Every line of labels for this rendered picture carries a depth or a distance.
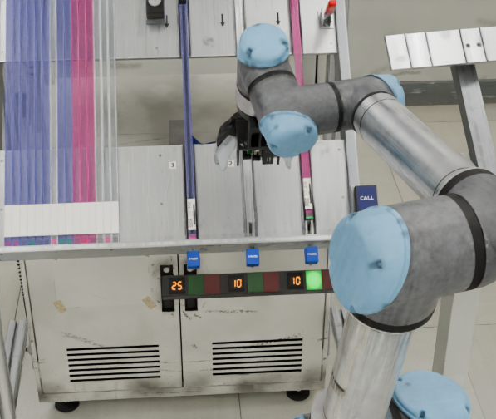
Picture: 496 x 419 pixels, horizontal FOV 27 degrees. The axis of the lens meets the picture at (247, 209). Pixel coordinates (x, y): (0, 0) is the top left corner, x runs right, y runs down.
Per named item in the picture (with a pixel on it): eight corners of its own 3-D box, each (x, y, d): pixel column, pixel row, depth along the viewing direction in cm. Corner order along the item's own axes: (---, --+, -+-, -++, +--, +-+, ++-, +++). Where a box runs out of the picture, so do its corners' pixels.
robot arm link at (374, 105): (577, 206, 118) (386, 51, 158) (491, 224, 115) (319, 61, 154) (561, 290, 124) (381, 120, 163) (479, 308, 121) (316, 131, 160)
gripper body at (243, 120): (234, 168, 173) (237, 127, 163) (232, 125, 177) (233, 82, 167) (280, 166, 173) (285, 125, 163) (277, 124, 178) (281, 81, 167)
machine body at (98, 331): (324, 408, 260) (336, 196, 227) (41, 422, 255) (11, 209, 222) (295, 258, 315) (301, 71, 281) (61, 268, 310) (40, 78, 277)
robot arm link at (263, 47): (247, 68, 149) (230, 23, 153) (244, 112, 159) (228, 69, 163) (299, 56, 150) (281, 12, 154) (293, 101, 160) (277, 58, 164)
